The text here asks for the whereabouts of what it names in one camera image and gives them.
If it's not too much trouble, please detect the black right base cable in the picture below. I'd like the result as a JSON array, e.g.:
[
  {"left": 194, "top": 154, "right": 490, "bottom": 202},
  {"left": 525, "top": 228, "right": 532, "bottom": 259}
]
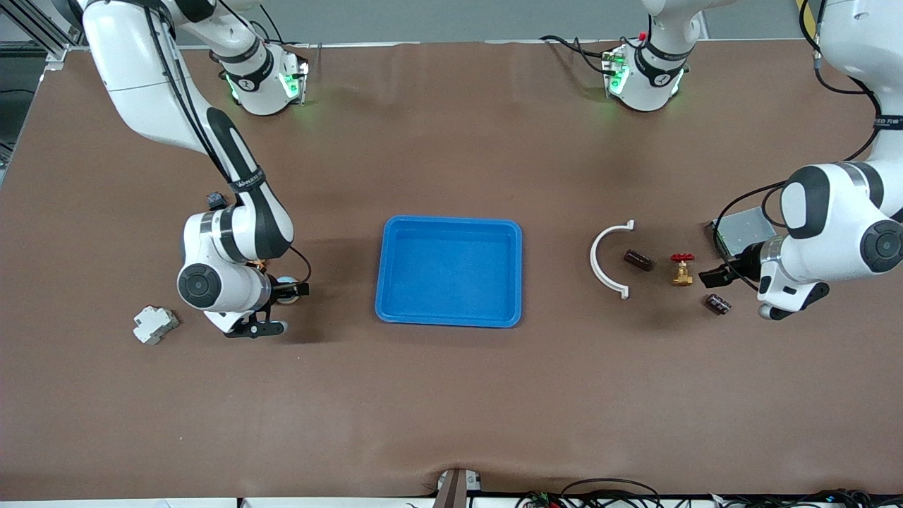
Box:
[{"left": 250, "top": 6, "right": 311, "bottom": 50}]

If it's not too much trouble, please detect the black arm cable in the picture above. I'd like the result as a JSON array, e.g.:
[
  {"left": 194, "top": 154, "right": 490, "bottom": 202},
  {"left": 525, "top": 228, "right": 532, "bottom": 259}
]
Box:
[
  {"left": 711, "top": 0, "right": 883, "bottom": 291},
  {"left": 141, "top": 0, "right": 313, "bottom": 286}
]

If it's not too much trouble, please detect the brass valve red handwheel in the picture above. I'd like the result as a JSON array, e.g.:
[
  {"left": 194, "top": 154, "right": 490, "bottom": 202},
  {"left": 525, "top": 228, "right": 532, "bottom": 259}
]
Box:
[{"left": 669, "top": 253, "right": 696, "bottom": 287}]

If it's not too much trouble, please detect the white curved pipe clamp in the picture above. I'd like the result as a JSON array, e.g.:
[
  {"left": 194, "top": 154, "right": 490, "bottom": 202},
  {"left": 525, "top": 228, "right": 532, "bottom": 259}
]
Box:
[{"left": 589, "top": 219, "right": 636, "bottom": 301}]

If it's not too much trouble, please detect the aluminium frame profile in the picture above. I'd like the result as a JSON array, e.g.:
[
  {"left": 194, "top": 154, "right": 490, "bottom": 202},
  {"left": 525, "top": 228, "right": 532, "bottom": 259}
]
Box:
[{"left": 0, "top": 0, "right": 89, "bottom": 63}]

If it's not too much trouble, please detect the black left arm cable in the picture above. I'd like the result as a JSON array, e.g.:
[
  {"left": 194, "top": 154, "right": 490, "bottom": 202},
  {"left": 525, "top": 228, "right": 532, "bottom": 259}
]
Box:
[{"left": 711, "top": 0, "right": 883, "bottom": 291}]

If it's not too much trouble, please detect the black looped cable bundle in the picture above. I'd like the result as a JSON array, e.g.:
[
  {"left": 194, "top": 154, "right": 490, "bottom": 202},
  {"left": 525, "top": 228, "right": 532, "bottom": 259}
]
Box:
[{"left": 514, "top": 478, "right": 664, "bottom": 508}]

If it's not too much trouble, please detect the black left base cable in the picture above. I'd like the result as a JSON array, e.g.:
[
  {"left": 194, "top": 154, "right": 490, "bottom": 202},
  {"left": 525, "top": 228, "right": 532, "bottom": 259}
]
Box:
[{"left": 540, "top": 34, "right": 614, "bottom": 75}]

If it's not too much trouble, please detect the metal bracket post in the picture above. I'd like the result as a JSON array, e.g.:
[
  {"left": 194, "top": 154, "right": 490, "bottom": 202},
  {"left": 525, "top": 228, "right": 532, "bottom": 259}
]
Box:
[{"left": 433, "top": 468, "right": 483, "bottom": 508}]

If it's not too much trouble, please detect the blue plastic tray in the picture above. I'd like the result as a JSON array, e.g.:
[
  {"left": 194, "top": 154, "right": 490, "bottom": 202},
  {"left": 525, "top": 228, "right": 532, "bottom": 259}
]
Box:
[{"left": 375, "top": 215, "right": 523, "bottom": 329}]

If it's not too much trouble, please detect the black base cable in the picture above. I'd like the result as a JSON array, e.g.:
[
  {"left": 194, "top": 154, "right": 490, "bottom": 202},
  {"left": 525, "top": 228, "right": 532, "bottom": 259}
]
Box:
[
  {"left": 540, "top": 34, "right": 614, "bottom": 75},
  {"left": 250, "top": 6, "right": 311, "bottom": 50}
]

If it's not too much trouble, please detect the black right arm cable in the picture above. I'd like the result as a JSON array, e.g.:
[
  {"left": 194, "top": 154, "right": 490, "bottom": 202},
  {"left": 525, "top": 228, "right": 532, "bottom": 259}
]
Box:
[{"left": 141, "top": 0, "right": 313, "bottom": 286}]

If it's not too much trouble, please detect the white circuit breaker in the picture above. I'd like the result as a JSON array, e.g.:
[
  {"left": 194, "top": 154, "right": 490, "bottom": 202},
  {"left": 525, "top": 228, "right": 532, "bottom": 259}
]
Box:
[{"left": 133, "top": 305, "right": 180, "bottom": 346}]

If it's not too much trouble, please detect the grey metal power supply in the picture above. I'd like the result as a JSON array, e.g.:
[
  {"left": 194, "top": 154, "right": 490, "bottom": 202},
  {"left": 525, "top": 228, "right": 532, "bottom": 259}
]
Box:
[{"left": 704, "top": 207, "right": 777, "bottom": 258}]

